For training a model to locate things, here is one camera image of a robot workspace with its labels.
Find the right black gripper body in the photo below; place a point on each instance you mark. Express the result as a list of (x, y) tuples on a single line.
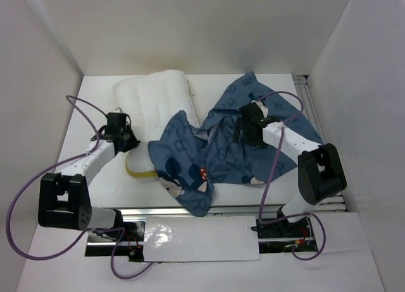
[(247, 138)]

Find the aluminium side rail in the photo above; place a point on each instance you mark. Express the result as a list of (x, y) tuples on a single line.
[(303, 91)]

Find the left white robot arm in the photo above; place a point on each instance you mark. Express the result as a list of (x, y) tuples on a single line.
[(64, 200)]

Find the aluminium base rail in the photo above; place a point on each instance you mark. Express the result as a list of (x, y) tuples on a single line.
[(273, 236)]

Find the white cover plate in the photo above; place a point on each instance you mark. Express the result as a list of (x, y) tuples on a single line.
[(200, 239)]

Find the blue cartoon print pillowcase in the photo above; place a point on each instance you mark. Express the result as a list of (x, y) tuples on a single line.
[(190, 161)]

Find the white pillow yellow edge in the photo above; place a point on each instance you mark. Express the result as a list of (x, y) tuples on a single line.
[(151, 101)]

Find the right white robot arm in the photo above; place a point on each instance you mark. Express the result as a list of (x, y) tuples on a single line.
[(320, 172)]

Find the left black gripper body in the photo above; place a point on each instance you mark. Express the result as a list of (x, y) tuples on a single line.
[(129, 140)]

